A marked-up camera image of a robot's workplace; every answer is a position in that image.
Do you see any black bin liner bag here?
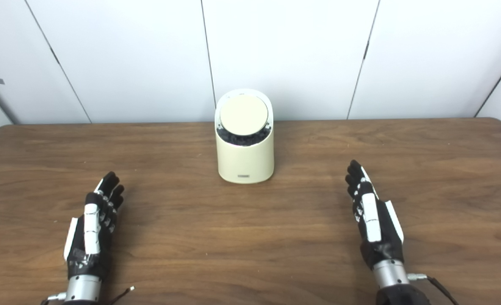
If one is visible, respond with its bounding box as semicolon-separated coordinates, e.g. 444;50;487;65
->
216;125;273;147

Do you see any cream-colored plastic bin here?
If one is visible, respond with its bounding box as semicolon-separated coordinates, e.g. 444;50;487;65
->
215;89;275;184

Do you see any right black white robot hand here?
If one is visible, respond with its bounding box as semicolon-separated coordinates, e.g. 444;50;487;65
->
345;160;404;269

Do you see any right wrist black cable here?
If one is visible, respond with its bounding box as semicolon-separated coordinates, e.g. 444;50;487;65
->
407;274;460;305

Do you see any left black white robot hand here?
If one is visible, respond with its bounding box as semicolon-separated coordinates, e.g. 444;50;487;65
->
64;172;125;280

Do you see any thin black white-tipped wire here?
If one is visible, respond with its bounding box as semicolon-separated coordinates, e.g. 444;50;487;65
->
106;286;136;305

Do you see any cream round bin lid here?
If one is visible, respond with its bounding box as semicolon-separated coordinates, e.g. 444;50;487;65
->
220;94;269;136

